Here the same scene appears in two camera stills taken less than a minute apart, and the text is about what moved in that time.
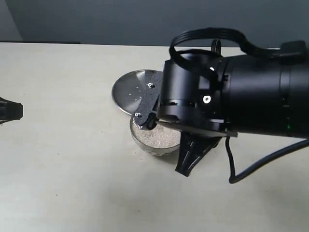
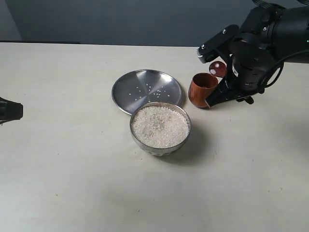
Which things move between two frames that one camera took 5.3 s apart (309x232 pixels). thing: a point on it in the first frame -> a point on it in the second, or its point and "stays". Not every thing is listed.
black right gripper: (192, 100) -> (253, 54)
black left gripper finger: (10, 110) stays
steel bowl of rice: (163, 139) stays
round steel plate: (128, 89) stays
